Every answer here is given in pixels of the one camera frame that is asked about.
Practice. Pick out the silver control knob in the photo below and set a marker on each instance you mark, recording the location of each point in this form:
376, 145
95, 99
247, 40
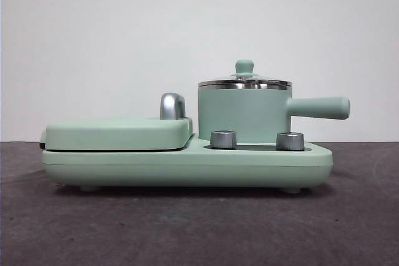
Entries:
290, 140
223, 139

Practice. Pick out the glass pot lid green knob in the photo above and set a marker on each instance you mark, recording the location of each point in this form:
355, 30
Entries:
245, 66

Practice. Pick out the mint green breakfast maker base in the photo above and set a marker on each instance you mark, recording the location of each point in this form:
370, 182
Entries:
187, 169

